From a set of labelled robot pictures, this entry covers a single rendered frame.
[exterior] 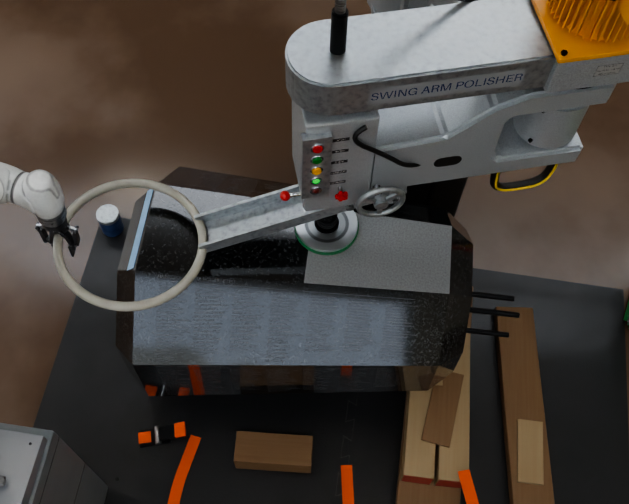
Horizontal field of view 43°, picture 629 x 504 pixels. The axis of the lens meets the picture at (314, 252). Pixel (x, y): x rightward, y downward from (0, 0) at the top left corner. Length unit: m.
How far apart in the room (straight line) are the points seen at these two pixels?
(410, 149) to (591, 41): 0.54
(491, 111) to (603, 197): 1.90
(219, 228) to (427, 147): 0.77
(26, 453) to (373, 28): 1.56
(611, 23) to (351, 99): 0.64
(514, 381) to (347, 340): 0.97
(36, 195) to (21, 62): 2.16
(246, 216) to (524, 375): 1.43
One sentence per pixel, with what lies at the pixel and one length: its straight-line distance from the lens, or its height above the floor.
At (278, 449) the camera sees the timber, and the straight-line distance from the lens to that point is 3.16.
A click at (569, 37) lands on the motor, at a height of 1.74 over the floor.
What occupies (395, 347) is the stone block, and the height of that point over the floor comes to 0.70.
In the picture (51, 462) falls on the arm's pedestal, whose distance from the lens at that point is 2.64.
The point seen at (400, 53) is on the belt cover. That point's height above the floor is 1.72.
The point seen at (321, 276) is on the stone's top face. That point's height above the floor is 0.85.
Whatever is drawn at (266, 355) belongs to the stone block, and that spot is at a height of 0.65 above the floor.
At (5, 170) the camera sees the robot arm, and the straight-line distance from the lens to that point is 2.50.
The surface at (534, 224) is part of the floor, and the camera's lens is 3.87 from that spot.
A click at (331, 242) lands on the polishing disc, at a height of 0.87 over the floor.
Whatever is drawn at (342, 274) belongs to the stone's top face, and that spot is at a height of 0.85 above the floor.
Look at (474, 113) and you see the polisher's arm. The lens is 2.24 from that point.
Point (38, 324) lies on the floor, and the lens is 3.66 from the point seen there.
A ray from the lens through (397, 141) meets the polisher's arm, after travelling 2.23.
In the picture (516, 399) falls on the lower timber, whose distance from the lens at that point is 3.40.
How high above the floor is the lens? 3.20
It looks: 62 degrees down
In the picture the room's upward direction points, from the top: 2 degrees clockwise
